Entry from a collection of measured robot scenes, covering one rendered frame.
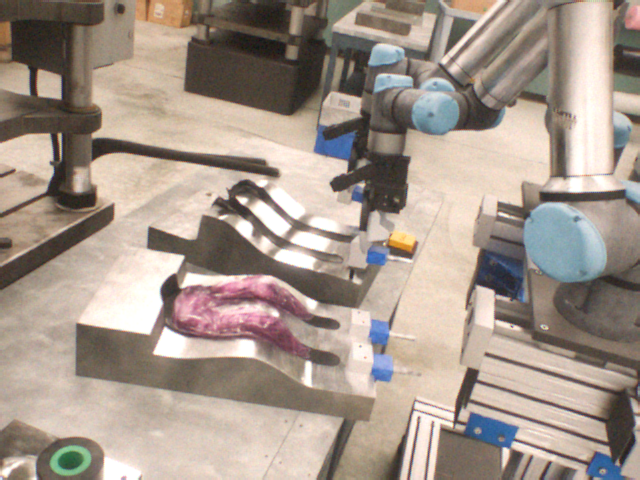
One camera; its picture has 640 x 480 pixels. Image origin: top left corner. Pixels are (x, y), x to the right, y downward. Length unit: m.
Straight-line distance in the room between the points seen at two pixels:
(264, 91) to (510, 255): 3.92
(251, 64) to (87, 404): 4.38
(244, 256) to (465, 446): 1.00
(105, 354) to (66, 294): 0.27
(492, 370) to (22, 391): 0.77
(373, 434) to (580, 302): 1.32
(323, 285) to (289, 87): 3.97
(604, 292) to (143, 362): 0.75
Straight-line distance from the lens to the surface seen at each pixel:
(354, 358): 1.14
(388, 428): 2.36
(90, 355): 1.14
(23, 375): 1.19
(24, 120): 1.58
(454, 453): 2.05
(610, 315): 1.12
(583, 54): 0.98
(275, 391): 1.11
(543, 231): 0.97
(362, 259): 1.36
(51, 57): 1.78
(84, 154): 1.67
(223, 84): 5.41
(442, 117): 1.19
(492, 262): 1.60
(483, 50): 1.42
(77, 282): 1.40
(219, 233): 1.41
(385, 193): 1.30
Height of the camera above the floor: 1.57
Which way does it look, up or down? 27 degrees down
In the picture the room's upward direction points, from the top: 12 degrees clockwise
